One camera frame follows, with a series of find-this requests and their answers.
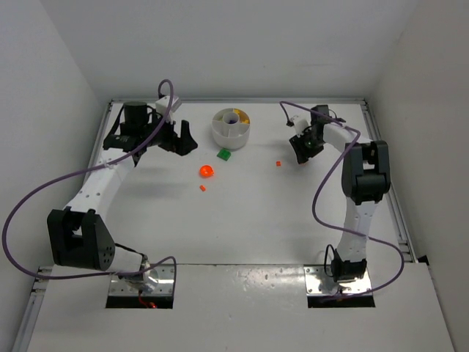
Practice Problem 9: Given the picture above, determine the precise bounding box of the orange round lego piece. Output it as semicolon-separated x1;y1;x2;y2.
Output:
199;165;215;178

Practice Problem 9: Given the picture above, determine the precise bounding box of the green lego plate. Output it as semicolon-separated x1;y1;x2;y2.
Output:
217;149;232;161

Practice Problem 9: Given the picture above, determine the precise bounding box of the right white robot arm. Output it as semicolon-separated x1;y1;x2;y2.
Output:
287;105;391;282

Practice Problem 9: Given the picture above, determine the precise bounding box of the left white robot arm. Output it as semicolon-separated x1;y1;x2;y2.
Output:
47;96;198;287

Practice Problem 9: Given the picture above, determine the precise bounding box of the white round divided container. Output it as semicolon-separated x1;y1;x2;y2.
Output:
211;108;251;150

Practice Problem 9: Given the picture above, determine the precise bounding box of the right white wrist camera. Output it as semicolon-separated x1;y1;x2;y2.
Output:
287;115;311;135

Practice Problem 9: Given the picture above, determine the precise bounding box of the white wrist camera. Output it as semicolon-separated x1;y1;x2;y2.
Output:
155;96;182;114
287;115;311;135

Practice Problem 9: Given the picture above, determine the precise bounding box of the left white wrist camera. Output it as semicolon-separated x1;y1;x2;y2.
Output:
155;96;182;114

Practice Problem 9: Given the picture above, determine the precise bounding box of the aluminium frame rail back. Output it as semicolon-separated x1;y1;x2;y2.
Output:
108;96;367;105

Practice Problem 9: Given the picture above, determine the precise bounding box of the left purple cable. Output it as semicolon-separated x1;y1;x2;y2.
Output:
1;78;177;290

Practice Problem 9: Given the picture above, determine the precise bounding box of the purple cable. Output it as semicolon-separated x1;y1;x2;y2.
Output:
279;100;405;300
1;78;177;290

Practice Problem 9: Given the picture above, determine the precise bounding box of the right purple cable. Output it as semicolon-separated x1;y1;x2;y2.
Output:
279;100;405;300

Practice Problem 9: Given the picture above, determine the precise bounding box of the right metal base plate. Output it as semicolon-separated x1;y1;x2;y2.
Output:
303;265;372;298

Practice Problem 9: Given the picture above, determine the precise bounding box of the metal base plate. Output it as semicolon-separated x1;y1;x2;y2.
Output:
303;265;372;298
108;264;175;297

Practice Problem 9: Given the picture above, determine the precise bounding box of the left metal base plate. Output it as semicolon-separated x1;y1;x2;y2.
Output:
108;264;175;297

